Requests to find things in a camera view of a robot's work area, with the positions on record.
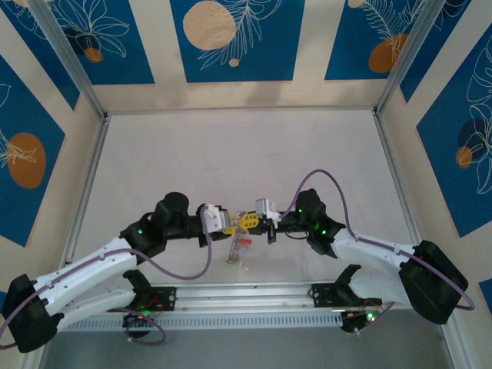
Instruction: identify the large silver keyring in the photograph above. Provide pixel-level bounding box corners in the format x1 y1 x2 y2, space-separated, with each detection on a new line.
225 226 251 266

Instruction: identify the controller board with green light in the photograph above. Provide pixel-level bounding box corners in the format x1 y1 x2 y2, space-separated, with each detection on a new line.
122 311 155 327
340 309 380 334

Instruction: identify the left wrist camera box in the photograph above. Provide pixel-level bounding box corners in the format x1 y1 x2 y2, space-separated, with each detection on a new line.
202 203 234 234

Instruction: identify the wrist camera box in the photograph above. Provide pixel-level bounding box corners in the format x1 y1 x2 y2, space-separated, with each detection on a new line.
202 203 234 234
254 198 281 223

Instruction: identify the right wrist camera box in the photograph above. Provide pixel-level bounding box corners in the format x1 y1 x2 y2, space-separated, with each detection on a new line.
254 198 281 223

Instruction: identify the aluminium mounting rail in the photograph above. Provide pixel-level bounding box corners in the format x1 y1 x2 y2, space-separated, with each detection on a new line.
61 278 457 320

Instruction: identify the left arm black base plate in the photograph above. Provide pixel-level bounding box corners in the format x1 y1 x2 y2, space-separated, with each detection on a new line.
148 286 177 312

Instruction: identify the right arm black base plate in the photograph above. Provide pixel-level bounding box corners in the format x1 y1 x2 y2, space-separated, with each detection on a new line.
310 283 384 308

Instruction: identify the slotted grey cable duct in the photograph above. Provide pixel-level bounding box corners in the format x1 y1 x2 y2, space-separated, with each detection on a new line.
61 311 347 334

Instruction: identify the aluminium table side rail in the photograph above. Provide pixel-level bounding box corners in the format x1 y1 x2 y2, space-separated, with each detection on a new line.
372 109 434 278
61 113 111 270

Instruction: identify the aluminium frame post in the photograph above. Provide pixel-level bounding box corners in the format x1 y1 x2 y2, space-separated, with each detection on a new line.
374 0 449 116
26 0 108 118

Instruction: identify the aluminium frame leg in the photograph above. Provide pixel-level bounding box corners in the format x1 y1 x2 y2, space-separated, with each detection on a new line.
437 321 464 369
21 345 49 369

